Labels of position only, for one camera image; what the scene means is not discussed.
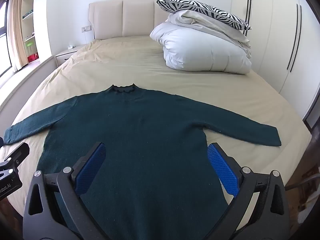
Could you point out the beige curtain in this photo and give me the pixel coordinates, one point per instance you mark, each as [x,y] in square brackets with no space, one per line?
[16,30]

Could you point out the dark green knit sweater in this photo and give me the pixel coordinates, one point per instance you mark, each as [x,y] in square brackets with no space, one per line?
[140,130]

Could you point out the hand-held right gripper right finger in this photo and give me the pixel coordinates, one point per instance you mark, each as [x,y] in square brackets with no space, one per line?
[223,167]

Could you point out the white nightstand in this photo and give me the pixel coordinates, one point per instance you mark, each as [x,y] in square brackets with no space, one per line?
[63,56]

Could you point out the white wardrobe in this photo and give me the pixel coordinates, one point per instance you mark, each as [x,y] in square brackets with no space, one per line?
[275,30]

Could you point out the white open shelf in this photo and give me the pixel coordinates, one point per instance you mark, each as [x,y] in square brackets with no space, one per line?
[29,27]

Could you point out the bed with beige sheet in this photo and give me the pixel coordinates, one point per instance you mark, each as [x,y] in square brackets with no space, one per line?
[125,62]

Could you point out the small object on nightstand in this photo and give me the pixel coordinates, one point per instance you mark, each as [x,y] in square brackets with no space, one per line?
[71,46]

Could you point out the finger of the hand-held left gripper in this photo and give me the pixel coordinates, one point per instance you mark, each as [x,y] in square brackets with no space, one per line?
[17,153]

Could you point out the wall socket panel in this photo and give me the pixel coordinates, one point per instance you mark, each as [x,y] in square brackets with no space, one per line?
[86,28]

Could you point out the cream padded headboard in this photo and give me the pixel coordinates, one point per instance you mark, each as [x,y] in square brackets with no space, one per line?
[112,20]

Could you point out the zebra print pillow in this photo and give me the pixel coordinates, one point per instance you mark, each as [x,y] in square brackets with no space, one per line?
[200,8]

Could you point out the white folded duvet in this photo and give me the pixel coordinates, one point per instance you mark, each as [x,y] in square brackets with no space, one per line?
[200,50]

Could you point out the red box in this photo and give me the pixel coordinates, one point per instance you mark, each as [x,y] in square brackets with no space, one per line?
[32,58]

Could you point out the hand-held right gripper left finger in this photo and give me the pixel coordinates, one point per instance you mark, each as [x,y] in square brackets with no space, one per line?
[91,165]

